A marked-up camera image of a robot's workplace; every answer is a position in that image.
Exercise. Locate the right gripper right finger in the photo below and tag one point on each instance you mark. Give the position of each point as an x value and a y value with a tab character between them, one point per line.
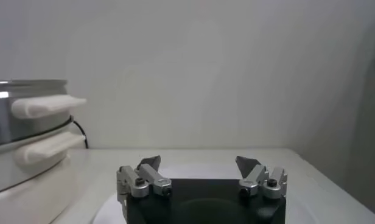
257	179

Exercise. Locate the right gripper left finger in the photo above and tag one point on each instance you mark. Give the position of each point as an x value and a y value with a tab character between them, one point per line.
138	182

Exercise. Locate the stainless steel steamer basket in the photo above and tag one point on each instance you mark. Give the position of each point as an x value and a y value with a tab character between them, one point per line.
2	128

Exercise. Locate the white round plate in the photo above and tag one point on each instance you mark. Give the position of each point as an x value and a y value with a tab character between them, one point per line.
110	213

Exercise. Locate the white electric cooker pot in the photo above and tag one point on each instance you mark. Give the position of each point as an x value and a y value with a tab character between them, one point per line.
11	175

